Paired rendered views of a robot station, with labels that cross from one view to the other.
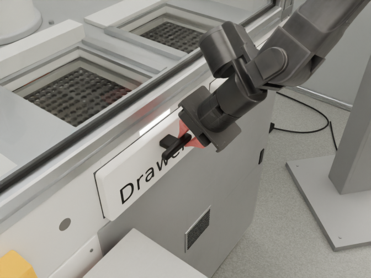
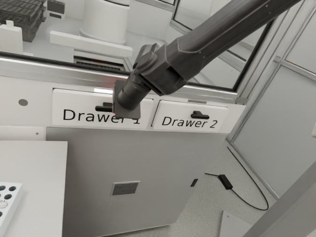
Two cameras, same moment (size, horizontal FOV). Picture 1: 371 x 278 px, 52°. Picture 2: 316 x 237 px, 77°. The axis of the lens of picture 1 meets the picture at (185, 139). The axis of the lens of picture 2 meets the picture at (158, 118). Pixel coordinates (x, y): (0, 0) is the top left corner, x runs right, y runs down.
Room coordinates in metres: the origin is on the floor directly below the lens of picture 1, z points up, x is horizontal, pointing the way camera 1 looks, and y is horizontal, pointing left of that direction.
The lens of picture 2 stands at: (0.12, -0.32, 1.21)
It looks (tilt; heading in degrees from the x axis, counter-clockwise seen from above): 31 degrees down; 25
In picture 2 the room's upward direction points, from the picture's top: 19 degrees clockwise
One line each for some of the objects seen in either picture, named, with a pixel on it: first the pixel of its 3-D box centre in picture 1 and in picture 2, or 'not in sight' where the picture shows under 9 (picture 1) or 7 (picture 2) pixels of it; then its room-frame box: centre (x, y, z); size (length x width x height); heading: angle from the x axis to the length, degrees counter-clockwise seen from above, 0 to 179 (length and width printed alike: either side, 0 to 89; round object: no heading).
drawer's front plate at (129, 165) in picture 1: (160, 150); (105, 111); (0.52, 0.05, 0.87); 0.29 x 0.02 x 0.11; 143
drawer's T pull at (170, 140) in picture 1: (171, 143); (108, 106); (0.51, 0.02, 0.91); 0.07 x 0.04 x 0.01; 143
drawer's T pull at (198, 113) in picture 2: not in sight; (198, 114); (0.76, -0.16, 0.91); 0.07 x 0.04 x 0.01; 143
